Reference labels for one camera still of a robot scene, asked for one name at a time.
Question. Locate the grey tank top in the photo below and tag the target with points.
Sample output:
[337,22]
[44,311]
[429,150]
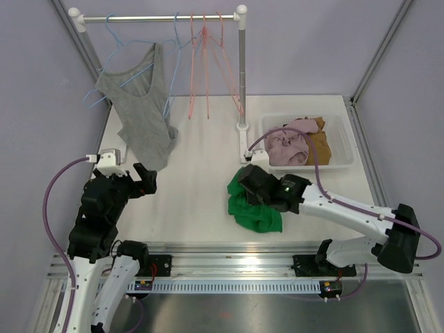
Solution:
[140,98]

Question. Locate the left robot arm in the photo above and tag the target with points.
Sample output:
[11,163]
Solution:
[91,308]

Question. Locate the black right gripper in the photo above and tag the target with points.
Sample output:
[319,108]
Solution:
[253,199]

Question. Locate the white slotted cable duct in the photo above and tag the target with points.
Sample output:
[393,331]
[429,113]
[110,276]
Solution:
[226,286]

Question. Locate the mustard brown tank top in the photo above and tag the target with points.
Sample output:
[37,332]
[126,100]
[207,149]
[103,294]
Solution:
[322,148]

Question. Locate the aluminium front rail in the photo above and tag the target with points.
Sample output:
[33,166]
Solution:
[236,261]

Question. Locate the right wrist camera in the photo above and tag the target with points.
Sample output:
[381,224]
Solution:
[257,157]

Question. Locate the pink hanger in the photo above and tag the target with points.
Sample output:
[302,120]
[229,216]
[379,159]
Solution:
[195,45]
[204,39]
[233,89]

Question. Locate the metal clothes rack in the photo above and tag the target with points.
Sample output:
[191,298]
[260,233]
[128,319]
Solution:
[80,21]

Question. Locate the mauve pink tank top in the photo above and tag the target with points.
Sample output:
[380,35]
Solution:
[287,148]

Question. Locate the white plastic laundry basket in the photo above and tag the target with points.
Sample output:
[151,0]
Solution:
[339,138]

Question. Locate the green tank top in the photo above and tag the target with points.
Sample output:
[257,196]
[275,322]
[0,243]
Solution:
[256,218]

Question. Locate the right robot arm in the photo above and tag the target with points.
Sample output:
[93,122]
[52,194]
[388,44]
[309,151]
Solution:
[388,236]

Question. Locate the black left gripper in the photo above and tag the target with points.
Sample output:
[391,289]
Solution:
[147,185]

